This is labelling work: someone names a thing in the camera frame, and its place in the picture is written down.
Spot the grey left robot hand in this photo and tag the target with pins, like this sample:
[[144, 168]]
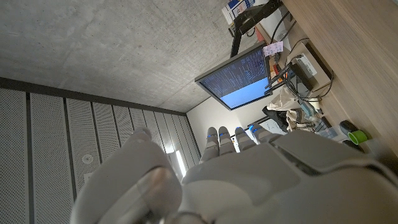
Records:
[[248, 183]]

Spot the pile of beige clothes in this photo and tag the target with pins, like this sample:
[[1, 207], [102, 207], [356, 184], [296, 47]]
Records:
[[287, 107]]

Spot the computer monitor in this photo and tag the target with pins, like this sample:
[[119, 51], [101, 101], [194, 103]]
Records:
[[239, 81]]

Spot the green cup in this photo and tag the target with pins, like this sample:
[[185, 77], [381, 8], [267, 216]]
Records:
[[358, 137]]

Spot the black router with antennas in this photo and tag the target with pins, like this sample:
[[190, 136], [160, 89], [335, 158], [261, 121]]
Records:
[[300, 73]]

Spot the pink sticky note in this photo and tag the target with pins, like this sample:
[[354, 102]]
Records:
[[273, 48]]

